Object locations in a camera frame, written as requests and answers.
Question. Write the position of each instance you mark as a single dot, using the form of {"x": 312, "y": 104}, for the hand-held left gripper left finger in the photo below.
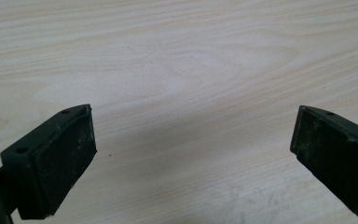
{"x": 52, "y": 165}

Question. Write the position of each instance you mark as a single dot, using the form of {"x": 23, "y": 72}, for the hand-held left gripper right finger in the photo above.
{"x": 338, "y": 161}

